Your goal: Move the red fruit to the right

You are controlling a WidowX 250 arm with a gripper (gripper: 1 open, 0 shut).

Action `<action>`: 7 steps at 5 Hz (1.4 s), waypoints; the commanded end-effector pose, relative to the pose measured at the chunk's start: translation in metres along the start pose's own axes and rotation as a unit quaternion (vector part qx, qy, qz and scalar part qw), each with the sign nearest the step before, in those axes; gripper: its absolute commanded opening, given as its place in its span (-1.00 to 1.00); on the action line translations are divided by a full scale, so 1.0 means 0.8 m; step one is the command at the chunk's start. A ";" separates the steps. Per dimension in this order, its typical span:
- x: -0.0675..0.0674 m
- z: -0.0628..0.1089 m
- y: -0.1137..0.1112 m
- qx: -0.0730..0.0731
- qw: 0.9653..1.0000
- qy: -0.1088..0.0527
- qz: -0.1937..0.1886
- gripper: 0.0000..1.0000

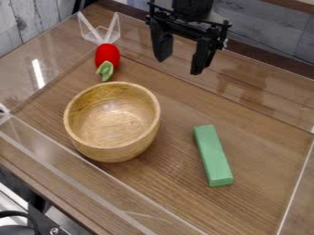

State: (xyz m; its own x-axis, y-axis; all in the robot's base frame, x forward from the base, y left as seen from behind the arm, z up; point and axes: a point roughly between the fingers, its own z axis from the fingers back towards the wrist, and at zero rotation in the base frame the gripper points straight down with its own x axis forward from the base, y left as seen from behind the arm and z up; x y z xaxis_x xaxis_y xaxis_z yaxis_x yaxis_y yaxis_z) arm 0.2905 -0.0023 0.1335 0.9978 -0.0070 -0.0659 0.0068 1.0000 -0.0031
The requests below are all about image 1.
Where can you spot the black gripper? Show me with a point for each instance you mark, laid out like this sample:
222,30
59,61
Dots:
191,14

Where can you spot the red plush fruit green leaf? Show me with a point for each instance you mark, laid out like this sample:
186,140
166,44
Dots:
107,60

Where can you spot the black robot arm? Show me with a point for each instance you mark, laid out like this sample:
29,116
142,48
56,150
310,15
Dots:
176,30

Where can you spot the wooden bowl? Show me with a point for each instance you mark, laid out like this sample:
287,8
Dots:
111,120

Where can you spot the clear acrylic tray walls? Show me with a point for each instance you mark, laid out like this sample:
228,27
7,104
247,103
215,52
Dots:
159,153

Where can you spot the green rectangular block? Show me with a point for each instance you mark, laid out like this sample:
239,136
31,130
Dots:
214,160

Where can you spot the black table mount bracket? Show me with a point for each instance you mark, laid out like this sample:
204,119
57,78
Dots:
41,224

